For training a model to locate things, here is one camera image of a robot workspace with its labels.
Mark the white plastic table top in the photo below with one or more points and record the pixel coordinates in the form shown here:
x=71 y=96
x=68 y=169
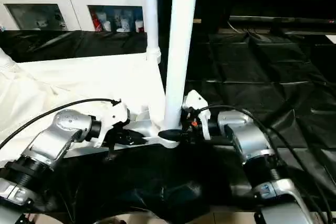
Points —
x=78 y=82

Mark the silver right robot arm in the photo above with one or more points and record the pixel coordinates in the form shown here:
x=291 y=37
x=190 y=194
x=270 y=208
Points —
x=249 y=137

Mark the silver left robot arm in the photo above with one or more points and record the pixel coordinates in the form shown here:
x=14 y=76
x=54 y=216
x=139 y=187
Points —
x=52 y=140

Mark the black plastic mat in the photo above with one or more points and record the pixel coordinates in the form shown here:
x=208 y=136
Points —
x=262 y=77

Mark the white cup with red label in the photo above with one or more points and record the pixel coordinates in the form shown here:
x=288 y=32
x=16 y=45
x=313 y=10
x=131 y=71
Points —
x=140 y=26

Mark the red white bottle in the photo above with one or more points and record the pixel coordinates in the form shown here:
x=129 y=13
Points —
x=97 y=22

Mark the white flat board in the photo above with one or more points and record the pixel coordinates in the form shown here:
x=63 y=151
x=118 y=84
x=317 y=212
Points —
x=331 y=37

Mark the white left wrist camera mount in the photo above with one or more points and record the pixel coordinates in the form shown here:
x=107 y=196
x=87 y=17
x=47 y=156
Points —
x=113 y=116

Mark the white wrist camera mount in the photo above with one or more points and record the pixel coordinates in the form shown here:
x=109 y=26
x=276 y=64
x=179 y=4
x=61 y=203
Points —
x=113 y=116
x=195 y=100

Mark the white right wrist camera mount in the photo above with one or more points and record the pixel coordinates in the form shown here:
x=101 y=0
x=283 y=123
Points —
x=195 y=100

